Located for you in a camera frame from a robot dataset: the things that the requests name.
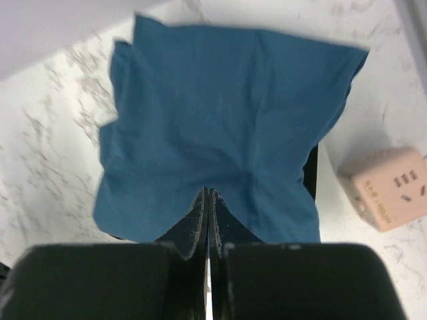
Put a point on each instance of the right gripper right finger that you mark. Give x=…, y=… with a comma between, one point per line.
x=251, y=279

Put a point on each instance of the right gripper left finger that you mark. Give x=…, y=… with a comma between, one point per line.
x=164, y=279

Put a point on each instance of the blue t shirt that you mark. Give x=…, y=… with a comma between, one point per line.
x=237, y=110

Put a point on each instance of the folded black t shirt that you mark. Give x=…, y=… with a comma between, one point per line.
x=310, y=172

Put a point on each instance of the small pink cube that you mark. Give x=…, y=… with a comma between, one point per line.
x=388, y=188

